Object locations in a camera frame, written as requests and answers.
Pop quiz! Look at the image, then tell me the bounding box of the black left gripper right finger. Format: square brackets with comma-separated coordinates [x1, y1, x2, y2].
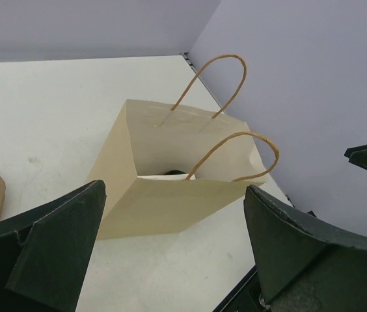
[244, 185, 367, 311]

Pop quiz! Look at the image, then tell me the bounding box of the beige paper bag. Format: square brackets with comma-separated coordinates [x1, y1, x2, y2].
[85, 53, 280, 241]

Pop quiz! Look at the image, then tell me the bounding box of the black cup lid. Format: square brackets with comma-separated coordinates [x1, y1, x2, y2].
[164, 170, 187, 176]

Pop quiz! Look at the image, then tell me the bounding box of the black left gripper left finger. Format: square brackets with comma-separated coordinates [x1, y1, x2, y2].
[0, 180, 106, 311]

